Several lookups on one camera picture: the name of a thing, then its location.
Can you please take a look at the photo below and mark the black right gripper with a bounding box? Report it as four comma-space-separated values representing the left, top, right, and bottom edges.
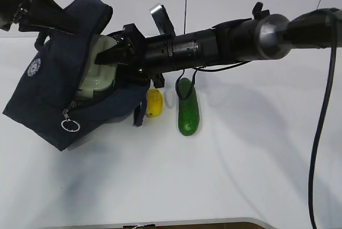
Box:
95, 23, 165, 88

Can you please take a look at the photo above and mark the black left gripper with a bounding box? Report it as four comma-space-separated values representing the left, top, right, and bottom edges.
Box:
13, 0, 80, 34

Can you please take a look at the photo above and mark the green lid glass food container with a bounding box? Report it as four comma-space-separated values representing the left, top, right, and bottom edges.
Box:
76, 35, 117, 99

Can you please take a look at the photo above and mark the yellow lemon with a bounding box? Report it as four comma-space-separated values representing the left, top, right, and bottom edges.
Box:
146, 89, 164, 117

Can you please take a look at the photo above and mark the dark green cucumber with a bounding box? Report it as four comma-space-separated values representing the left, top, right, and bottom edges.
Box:
175, 77, 200, 136

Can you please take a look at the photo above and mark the navy blue lunch bag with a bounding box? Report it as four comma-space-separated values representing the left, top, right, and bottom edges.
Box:
3, 0, 150, 151

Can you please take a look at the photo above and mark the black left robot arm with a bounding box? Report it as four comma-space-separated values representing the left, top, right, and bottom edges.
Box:
1, 0, 80, 34

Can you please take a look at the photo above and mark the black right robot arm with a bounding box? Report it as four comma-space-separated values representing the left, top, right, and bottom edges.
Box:
95, 2, 341, 87

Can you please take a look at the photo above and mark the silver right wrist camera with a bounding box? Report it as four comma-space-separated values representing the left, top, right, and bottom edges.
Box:
150, 3, 176, 36

